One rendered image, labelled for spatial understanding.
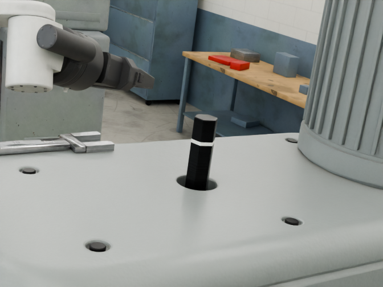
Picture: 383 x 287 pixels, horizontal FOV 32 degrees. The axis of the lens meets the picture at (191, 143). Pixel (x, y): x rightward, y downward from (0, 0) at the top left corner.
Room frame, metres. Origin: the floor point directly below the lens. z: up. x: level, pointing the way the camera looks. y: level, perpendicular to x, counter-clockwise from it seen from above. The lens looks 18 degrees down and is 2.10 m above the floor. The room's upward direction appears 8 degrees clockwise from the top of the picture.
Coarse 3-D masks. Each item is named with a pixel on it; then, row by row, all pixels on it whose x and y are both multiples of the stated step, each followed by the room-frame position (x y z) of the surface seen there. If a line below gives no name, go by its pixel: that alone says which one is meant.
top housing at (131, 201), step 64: (0, 192) 0.47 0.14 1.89; (64, 192) 0.49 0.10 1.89; (128, 192) 0.51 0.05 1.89; (192, 192) 0.53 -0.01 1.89; (256, 192) 0.55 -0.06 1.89; (320, 192) 0.57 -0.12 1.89; (0, 256) 0.38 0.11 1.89; (64, 256) 0.39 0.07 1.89; (128, 256) 0.40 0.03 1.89; (192, 256) 0.42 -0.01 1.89; (256, 256) 0.44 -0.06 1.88; (320, 256) 0.47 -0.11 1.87
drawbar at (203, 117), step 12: (204, 120) 0.55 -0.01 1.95; (216, 120) 0.55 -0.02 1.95; (204, 132) 0.55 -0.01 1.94; (192, 144) 0.55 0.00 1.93; (192, 156) 0.55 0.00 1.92; (204, 156) 0.55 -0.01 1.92; (192, 168) 0.55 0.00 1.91; (204, 168) 0.55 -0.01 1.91; (192, 180) 0.55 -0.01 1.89; (204, 180) 0.55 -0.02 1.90
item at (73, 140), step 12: (84, 132) 0.63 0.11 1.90; (96, 132) 0.64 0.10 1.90; (0, 144) 0.56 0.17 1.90; (12, 144) 0.57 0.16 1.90; (24, 144) 0.57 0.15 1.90; (36, 144) 0.58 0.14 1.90; (48, 144) 0.58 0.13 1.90; (60, 144) 0.59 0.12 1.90; (72, 144) 0.59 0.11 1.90; (84, 144) 0.60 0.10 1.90; (96, 144) 0.60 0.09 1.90; (108, 144) 0.61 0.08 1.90
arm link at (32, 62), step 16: (16, 16) 0.91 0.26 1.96; (32, 16) 0.91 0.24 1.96; (16, 32) 0.90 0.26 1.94; (32, 32) 0.90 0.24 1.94; (48, 32) 0.88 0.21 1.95; (64, 32) 0.89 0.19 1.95; (16, 48) 0.89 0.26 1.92; (32, 48) 0.89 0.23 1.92; (48, 48) 0.87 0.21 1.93; (64, 48) 0.89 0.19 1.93; (80, 48) 0.92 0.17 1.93; (16, 64) 0.88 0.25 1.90; (32, 64) 0.88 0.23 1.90; (48, 64) 0.90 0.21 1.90; (64, 64) 0.94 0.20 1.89; (80, 64) 0.95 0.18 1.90; (16, 80) 0.87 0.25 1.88; (32, 80) 0.87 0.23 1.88; (48, 80) 0.89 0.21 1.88; (64, 80) 0.95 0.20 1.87
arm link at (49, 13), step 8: (0, 0) 0.92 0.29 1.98; (8, 0) 0.92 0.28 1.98; (16, 0) 0.92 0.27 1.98; (0, 8) 0.91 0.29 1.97; (8, 8) 0.91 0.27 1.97; (16, 8) 0.91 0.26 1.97; (24, 8) 0.91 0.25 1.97; (32, 8) 0.91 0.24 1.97; (40, 8) 0.92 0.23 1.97; (48, 8) 0.93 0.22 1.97; (0, 16) 0.91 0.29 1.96; (8, 16) 0.91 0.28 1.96; (40, 16) 0.91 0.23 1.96; (48, 16) 0.92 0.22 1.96; (0, 24) 0.95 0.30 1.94
